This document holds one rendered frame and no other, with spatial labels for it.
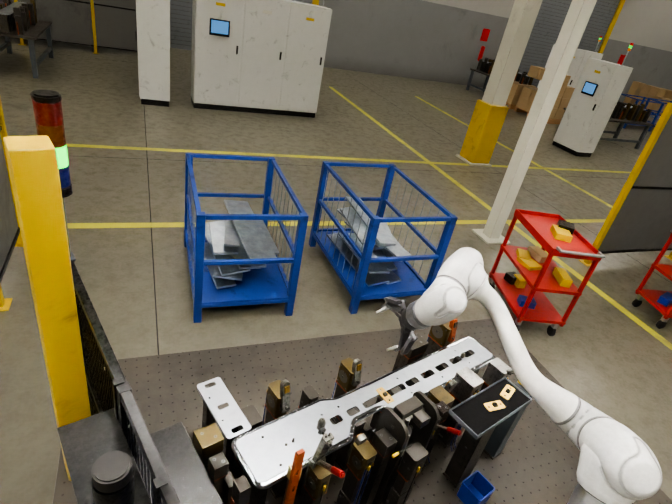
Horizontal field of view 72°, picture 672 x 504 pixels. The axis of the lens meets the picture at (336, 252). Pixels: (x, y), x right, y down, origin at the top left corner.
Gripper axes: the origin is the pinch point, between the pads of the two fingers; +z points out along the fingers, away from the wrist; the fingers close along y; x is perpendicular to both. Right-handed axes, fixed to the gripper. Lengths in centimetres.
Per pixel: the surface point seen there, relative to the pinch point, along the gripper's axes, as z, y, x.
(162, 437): 39, -15, 75
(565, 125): 467, 418, -912
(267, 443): 35, -27, 41
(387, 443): 13.7, -37.4, 4.4
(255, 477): 29, -36, 49
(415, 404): 12.9, -27.9, -10.9
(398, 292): 202, 50, -146
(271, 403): 48, -14, 32
